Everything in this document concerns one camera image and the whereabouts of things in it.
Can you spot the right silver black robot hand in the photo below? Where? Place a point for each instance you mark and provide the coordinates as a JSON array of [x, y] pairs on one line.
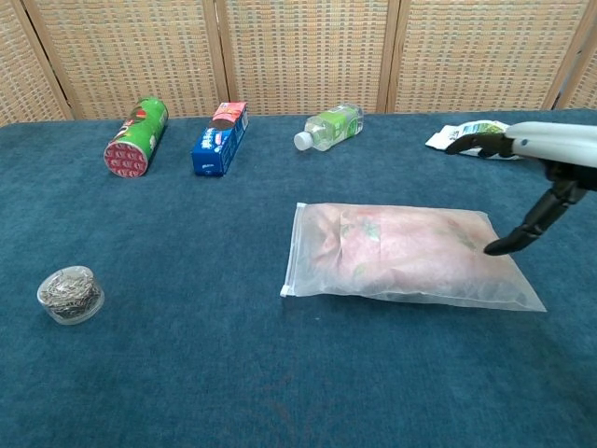
[[550, 144]]

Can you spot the pink floral cloth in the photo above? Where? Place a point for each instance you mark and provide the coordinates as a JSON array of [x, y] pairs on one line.
[[410, 252]]

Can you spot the transparent plastic zip bag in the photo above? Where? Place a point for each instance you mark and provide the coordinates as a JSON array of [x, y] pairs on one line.
[[303, 261]]

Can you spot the white green snack pouch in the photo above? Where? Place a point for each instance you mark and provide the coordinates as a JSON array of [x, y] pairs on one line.
[[485, 127]]

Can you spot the clear bottle green label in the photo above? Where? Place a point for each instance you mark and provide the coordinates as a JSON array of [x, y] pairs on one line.
[[333, 126]]

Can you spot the wicker folding screen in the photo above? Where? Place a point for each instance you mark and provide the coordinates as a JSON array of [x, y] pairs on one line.
[[303, 51]]

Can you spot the blue cookie box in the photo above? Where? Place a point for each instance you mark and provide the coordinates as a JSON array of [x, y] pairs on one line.
[[219, 144]]

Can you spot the green chips can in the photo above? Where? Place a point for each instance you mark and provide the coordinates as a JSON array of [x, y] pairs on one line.
[[140, 130]]

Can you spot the teal felt table cover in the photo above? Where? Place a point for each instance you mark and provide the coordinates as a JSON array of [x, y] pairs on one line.
[[186, 350]]

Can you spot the clear paper clip container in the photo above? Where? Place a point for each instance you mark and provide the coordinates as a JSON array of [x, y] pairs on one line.
[[71, 296]]

